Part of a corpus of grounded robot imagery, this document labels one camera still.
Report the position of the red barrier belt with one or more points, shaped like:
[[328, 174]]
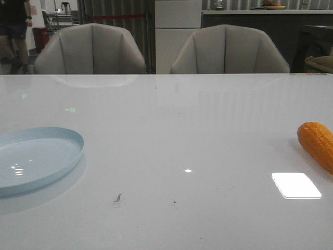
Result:
[[111, 17]]

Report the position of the beige cushion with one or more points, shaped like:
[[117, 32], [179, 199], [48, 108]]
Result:
[[323, 63]]

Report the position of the left beige upholstered chair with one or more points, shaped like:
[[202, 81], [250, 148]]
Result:
[[90, 49]]

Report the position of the beige upholstered chair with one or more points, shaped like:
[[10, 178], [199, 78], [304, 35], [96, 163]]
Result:
[[90, 49], [228, 49]]

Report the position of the orange plastic corn cob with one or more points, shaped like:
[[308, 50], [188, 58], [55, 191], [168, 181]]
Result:
[[316, 139]]

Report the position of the fruit bowl on counter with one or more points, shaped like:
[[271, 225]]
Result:
[[272, 5]]

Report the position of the red bin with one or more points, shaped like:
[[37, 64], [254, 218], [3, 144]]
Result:
[[41, 38]]

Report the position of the person in dark shorts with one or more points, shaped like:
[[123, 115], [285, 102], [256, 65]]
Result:
[[15, 18]]

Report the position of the white cabinet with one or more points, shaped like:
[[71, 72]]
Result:
[[174, 20]]

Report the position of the light blue round plate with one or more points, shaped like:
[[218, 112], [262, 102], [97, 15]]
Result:
[[35, 157]]

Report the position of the right beige upholstered chair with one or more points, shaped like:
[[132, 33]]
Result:
[[228, 49]]

